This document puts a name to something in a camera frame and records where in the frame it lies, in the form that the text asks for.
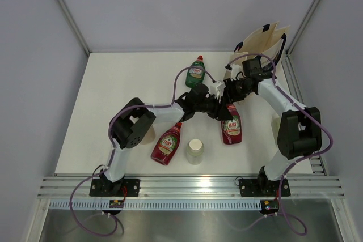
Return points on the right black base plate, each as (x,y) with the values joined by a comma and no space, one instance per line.
(256,188)

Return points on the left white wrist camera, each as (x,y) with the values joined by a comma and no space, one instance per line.
(216,89)

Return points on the right small circuit board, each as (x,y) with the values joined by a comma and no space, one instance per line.
(267,205)

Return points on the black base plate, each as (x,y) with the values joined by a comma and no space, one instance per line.
(256,188)
(124,187)

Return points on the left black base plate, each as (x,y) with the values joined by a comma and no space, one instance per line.
(124,187)

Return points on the beige canvas bag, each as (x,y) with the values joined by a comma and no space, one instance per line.
(259,55)

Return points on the white slotted cable duct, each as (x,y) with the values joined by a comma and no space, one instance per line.
(171,205)

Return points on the aluminium front rail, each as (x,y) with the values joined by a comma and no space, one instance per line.
(200,187)

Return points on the pale green lotion bottle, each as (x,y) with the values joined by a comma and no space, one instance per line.
(275,125)

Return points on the small circuit board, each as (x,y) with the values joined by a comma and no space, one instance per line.
(267,205)
(118,204)

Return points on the green dish soap bottle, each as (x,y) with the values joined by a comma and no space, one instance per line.
(196,73)

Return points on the clear jar white lid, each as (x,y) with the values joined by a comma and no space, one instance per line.
(195,151)

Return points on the red dish soap bottle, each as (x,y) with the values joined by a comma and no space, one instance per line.
(167,145)
(232,129)

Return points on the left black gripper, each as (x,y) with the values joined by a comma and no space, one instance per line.
(215,114)

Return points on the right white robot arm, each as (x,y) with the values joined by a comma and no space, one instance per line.
(299,134)

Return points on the left small circuit board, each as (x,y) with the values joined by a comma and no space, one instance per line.
(118,204)

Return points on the beige pump bottle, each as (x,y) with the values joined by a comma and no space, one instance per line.
(149,136)

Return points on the left aluminium frame post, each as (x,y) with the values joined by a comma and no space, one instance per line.
(73,26)

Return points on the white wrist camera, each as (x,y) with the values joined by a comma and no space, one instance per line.
(216,89)
(233,71)

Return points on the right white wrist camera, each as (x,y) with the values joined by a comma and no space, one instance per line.
(233,71)

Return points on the right aluminium frame post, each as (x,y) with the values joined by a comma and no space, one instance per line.
(303,25)

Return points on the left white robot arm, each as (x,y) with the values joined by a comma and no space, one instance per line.
(129,127)

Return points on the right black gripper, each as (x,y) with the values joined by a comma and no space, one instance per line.
(229,94)

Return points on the aluminium frame post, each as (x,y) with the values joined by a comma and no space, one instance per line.
(73,26)
(303,25)

